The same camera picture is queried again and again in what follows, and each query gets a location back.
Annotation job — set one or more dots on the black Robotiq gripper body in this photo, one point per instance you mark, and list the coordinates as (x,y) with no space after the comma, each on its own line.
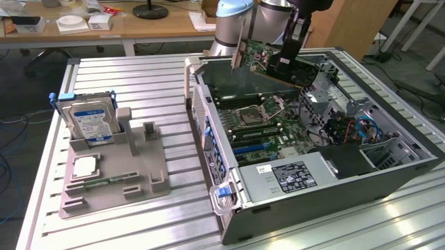
(309,5)

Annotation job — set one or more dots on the green graphics card black fan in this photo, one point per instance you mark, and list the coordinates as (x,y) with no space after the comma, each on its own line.
(257,52)

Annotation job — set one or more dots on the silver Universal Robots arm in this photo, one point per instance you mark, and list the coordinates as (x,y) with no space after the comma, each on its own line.
(229,31)

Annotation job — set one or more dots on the blue expansion slot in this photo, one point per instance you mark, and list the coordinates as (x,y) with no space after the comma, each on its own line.
(251,148)

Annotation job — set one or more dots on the wooden cabinet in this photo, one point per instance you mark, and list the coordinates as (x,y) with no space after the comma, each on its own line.
(348,26)

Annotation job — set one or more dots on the metal disk bay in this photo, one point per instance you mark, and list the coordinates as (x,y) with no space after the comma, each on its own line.
(320,100)

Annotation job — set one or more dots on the metal socket cover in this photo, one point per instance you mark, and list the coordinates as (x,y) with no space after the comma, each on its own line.
(266,106)

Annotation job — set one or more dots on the black power brick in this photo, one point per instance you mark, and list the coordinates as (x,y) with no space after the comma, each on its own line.
(382,56)

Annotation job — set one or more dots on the CPU socket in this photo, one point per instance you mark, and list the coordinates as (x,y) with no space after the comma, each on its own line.
(249,117)

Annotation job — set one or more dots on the white flat paper box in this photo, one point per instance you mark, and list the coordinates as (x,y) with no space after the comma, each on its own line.
(202,22)

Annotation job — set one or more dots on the brown cardboard box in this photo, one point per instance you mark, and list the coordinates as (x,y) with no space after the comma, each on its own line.
(209,7)

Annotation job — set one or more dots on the green motherboard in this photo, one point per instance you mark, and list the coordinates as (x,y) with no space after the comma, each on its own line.
(289,135)

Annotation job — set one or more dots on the black round lamp base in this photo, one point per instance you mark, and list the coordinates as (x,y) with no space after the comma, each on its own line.
(151,11)

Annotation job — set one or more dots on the wooden desk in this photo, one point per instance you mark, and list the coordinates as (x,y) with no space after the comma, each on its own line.
(132,26)

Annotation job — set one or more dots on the metal drive cage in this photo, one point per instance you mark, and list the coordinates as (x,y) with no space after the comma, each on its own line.
(389,153)

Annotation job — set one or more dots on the grey power supply unit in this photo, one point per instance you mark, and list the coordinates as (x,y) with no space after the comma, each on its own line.
(263,182)

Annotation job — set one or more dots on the red packet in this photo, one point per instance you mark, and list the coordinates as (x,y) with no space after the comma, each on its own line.
(112,11)

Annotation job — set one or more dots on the small white cardboard box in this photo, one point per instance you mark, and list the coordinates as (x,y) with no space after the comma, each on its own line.
(100,23)

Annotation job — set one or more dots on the blue case release latch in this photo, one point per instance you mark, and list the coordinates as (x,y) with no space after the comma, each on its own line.
(222,194)

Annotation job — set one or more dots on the open dark grey PC case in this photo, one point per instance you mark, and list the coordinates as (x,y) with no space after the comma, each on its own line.
(313,208)

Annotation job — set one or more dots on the white round holder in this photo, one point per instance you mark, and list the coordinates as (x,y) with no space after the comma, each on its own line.
(72,24)

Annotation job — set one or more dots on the hard disk in blue caddy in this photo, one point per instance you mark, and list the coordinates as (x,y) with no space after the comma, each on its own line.
(88,122)

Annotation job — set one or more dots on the grey cup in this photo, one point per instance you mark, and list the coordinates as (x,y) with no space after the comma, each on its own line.
(51,3)

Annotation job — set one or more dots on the grey printed parts rack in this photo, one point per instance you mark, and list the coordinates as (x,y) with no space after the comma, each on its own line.
(115,192)

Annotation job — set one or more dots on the silver CPU chip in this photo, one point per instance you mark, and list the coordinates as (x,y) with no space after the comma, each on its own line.
(84,168)

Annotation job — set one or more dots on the black and white box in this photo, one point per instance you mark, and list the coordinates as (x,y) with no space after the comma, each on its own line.
(30,26)

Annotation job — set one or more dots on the white table frame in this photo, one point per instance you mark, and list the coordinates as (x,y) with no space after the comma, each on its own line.
(398,27)

